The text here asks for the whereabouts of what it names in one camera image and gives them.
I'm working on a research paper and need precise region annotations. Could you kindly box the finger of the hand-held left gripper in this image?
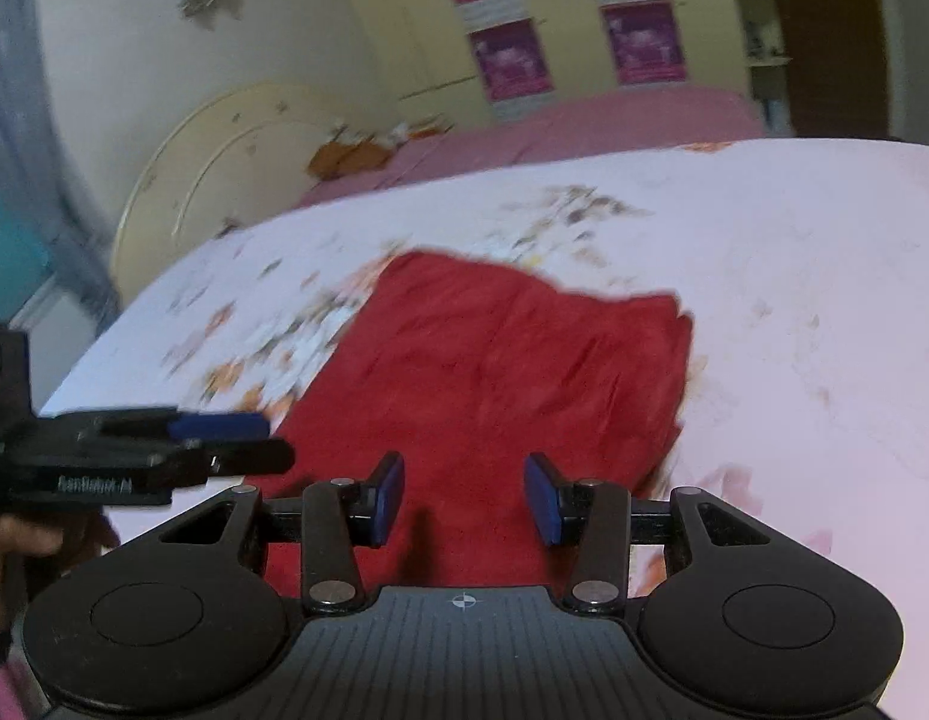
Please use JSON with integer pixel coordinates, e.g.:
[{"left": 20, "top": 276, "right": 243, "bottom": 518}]
[
  {"left": 97, "top": 409, "right": 271, "bottom": 444},
  {"left": 178, "top": 438, "right": 296, "bottom": 478}
]

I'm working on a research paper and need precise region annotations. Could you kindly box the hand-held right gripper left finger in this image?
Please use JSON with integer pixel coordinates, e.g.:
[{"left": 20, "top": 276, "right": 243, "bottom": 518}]
[{"left": 158, "top": 451, "right": 405, "bottom": 612}]

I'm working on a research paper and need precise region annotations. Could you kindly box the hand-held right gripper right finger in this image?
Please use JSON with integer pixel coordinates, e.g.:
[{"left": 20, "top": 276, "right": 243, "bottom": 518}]
[{"left": 524, "top": 452, "right": 771, "bottom": 612}]

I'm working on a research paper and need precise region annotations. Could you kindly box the red puffer jacket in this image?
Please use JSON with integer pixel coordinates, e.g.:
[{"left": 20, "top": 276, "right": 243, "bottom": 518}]
[{"left": 265, "top": 249, "right": 697, "bottom": 590}]

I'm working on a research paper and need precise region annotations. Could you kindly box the person's left hand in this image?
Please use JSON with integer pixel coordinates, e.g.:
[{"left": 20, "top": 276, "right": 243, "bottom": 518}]
[{"left": 0, "top": 517, "right": 67, "bottom": 616}]

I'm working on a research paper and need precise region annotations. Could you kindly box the cream round headboard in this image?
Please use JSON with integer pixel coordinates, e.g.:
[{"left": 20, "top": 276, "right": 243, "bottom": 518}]
[{"left": 110, "top": 82, "right": 338, "bottom": 308}]

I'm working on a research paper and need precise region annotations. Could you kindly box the floral white bed sheet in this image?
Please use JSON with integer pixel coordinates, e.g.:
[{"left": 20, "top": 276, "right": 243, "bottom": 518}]
[{"left": 40, "top": 136, "right": 929, "bottom": 720}]

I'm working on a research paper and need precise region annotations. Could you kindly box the grey curtain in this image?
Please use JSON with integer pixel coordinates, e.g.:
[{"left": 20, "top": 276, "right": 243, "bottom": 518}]
[{"left": 0, "top": 0, "right": 124, "bottom": 316}]

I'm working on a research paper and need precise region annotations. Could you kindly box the brown wooden door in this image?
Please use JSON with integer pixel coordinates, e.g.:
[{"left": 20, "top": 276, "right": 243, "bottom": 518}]
[{"left": 764, "top": 0, "right": 892, "bottom": 140}]

